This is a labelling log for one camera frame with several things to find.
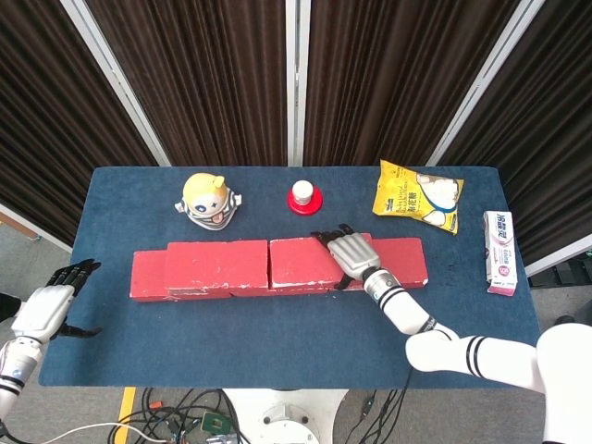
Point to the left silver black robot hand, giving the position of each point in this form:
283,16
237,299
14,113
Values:
44,310

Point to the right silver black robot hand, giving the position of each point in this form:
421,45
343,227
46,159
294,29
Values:
353,254

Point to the red foam brick chipped edge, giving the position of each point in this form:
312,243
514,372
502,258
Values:
296,261

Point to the red foam brick grey corner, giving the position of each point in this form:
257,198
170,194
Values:
217,263

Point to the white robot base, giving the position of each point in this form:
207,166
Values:
287,416

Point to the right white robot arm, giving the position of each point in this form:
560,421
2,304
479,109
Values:
499,361

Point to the red round disc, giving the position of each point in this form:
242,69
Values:
305,209

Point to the yellow marshmallow bag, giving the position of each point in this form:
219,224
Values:
407,194

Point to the small white jar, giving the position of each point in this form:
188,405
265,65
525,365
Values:
302,190

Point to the white pink toothpaste box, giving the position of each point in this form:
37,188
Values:
500,250

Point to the small orange connector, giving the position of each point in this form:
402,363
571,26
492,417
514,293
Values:
156,405

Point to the blue table cloth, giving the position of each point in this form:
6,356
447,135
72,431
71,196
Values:
231,342

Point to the yellow plush toy striped shirt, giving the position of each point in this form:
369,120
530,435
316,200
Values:
203,194

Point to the dark brown pleated curtain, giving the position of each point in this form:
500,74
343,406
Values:
208,78
546,139
41,115
393,78

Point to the green circuit board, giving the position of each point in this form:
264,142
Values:
215,422

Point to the white frame post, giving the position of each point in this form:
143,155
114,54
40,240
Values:
485,83
120,88
298,83

